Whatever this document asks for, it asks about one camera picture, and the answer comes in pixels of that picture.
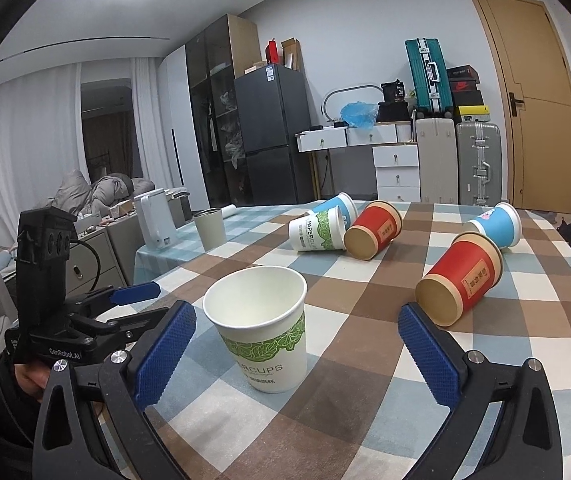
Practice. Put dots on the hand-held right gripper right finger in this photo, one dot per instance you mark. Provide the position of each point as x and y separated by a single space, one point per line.
430 360

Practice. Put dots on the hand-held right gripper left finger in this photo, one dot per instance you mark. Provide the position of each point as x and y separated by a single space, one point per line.
163 355

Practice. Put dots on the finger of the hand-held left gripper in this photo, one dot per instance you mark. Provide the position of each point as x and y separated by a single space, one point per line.
130 328
135 293

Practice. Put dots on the white paper cup green print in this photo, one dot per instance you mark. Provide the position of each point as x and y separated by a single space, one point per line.
310 232
260 360

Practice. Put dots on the person's left forearm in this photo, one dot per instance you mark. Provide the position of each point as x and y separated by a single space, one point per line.
0 410

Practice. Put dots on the red paper cup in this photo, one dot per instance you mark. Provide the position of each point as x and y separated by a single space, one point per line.
465 280
375 230

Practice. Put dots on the blue paper cup pink print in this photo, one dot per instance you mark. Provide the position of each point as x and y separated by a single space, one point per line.
495 227

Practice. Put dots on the person's left hand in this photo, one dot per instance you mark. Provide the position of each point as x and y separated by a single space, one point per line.
30 377

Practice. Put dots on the grey side cabinet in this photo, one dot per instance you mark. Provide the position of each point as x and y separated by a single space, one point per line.
110 255

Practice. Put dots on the white electric kettle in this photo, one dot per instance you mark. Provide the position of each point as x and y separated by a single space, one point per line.
155 222

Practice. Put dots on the checked tablecloth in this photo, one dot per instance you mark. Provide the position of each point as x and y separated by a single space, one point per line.
345 320

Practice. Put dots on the grey-green tumbler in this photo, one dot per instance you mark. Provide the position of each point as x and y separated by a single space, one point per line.
209 230

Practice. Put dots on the grey clothing pile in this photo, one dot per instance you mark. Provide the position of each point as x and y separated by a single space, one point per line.
100 190

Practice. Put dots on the white paper roll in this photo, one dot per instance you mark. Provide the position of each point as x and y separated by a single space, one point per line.
229 210

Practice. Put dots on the white sheer curtain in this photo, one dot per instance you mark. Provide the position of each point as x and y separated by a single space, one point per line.
30 130
150 120

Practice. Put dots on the white wardrobe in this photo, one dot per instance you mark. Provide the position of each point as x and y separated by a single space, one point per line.
178 125

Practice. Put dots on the white drawer cabinet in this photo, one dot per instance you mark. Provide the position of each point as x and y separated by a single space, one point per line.
396 172

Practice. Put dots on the dark glass-door cabinet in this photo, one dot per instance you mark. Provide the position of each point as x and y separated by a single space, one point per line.
215 110

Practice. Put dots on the beige suitcase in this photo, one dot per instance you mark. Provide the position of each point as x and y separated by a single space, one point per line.
435 160

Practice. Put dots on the silver suitcase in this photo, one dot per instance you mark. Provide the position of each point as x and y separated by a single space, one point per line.
479 162

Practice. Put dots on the dark grey refrigerator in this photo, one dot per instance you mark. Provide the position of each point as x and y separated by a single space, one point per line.
270 125

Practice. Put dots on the white desk with drawers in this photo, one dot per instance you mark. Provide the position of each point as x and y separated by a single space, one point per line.
335 137

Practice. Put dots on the blue plastic bag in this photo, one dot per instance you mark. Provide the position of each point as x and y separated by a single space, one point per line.
359 115

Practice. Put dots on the black bag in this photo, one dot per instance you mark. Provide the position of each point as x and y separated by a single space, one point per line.
393 105

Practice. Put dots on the stack of shoe boxes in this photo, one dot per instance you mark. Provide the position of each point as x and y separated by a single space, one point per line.
468 97

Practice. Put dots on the wooden door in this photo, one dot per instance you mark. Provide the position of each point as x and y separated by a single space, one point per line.
540 110

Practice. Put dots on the red box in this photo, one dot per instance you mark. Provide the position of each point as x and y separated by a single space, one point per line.
273 52

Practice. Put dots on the oval mirror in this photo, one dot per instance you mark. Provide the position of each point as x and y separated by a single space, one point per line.
333 95

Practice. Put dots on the teal suitcase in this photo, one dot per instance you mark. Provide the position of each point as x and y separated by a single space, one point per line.
428 77

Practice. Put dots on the cardboard box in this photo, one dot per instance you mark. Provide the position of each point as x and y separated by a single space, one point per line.
290 55

